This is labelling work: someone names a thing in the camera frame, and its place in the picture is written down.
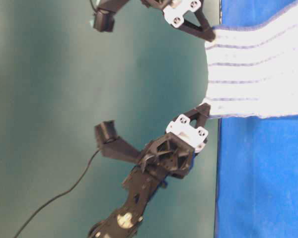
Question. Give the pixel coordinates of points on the second black white gripper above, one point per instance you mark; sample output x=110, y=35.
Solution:
x=174, y=11

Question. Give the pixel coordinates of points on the blue towel with white underside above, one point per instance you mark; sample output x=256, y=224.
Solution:
x=253, y=90

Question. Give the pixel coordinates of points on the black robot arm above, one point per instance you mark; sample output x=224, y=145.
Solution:
x=141, y=187

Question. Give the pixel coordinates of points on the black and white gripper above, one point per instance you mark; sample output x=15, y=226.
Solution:
x=184, y=138

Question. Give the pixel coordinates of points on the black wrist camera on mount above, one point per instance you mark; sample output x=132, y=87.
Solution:
x=112, y=145

